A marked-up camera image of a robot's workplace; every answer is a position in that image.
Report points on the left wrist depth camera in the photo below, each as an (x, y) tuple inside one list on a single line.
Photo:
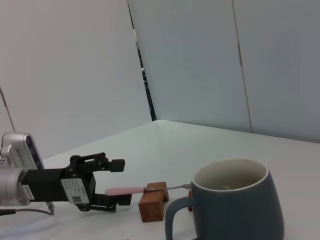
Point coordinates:
[(17, 142)]

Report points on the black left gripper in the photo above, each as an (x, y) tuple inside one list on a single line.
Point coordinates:
[(50, 185)]

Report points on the notched wooden block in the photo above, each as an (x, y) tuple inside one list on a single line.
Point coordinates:
[(150, 207)]

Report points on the grey ceramic cup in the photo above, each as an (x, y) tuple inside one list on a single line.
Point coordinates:
[(237, 212)]

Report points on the flat reddish wooden block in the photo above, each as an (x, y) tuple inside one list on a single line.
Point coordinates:
[(190, 193)]

